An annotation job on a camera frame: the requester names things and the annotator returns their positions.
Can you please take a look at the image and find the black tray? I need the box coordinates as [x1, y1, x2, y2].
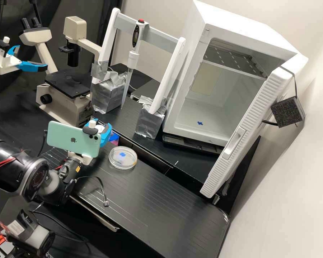
[162, 133, 225, 156]

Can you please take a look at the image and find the cream microscope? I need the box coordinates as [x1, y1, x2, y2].
[18, 16, 103, 127]

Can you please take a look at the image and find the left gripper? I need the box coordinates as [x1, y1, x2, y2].
[0, 45, 49, 75]

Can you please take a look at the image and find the white pipette stand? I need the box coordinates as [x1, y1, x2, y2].
[91, 7, 188, 139]

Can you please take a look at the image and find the petri dish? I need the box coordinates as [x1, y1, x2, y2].
[108, 145, 138, 171]

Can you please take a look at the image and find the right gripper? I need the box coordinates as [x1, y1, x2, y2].
[67, 122, 113, 166]

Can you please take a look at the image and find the black cable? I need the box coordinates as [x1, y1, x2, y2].
[37, 130, 50, 158]
[77, 176, 110, 208]

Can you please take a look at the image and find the white incubator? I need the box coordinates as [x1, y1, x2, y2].
[162, 0, 299, 148]

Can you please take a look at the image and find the right wrist camera phone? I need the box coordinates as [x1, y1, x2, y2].
[47, 120, 102, 158]

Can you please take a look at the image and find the pipette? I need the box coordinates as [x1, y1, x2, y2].
[120, 19, 148, 110]

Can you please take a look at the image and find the incubator door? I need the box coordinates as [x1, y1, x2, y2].
[199, 53, 309, 200]

